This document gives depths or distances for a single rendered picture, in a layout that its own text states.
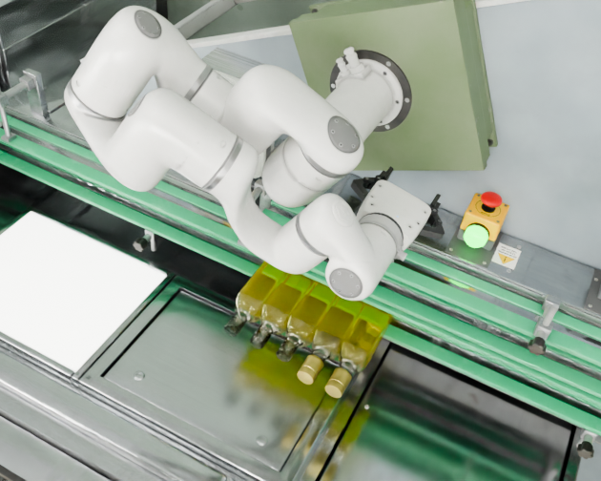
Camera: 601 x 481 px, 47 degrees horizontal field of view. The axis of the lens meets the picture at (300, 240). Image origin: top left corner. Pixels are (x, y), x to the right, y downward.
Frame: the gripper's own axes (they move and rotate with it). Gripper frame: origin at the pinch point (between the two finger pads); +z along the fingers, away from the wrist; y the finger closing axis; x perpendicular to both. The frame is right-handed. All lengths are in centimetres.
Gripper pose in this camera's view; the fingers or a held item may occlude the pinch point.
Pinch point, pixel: (410, 189)
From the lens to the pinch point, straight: 119.0
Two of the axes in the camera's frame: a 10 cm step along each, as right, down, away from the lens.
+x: -3.1, 6.9, 6.5
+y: -8.5, -5.1, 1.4
